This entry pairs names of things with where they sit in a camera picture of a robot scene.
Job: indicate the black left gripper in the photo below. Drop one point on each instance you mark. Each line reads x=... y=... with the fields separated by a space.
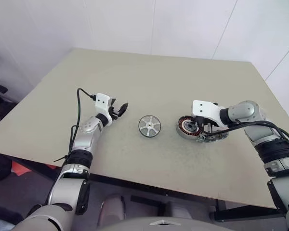
x=115 y=113

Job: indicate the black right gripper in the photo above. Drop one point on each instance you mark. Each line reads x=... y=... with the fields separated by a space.
x=210 y=126

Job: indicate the copper wound stator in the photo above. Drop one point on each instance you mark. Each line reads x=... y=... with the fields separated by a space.
x=184 y=125

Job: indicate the silver spoked rotor wheel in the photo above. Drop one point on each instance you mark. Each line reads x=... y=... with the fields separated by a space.
x=149 y=125

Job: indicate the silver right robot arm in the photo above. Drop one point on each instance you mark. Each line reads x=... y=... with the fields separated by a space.
x=260 y=130

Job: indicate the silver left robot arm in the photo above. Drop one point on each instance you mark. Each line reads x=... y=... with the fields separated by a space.
x=83 y=139

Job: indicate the grey robot torso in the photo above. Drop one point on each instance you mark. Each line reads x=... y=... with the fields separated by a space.
x=151 y=225

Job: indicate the red orange floor object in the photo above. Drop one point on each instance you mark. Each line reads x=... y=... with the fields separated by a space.
x=19 y=169

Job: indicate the black bag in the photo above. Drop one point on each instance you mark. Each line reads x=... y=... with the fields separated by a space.
x=0 y=168

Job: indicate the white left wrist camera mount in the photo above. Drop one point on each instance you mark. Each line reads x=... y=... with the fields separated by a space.
x=102 y=99

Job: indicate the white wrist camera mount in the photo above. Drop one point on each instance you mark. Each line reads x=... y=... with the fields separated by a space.
x=102 y=99
x=203 y=107

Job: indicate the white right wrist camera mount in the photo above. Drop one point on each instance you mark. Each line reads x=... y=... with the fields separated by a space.
x=203 y=107

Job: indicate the black table frame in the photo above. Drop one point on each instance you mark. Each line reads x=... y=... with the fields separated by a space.
x=147 y=201

